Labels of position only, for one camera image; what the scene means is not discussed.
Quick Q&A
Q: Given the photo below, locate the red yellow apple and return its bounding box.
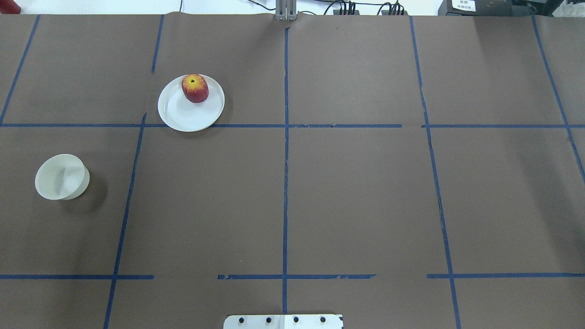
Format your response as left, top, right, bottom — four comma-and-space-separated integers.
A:
181, 74, 209, 104

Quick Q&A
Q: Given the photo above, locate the white round plate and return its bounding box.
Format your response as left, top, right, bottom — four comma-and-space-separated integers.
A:
157, 75, 225, 133

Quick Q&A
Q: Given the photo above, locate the white round bowl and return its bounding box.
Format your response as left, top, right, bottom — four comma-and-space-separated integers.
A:
35, 154, 90, 200

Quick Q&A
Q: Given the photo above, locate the brown paper table cover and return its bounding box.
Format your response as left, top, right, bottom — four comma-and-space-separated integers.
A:
1, 12, 584, 329

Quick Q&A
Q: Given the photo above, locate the black box with label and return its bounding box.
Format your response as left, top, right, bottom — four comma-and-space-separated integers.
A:
437, 0, 532, 17

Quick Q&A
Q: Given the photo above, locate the grey aluminium frame post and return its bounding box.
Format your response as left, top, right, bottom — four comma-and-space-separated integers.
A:
275, 0, 298, 21

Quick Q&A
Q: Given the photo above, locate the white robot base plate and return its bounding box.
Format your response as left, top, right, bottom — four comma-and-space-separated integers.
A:
223, 314, 344, 329

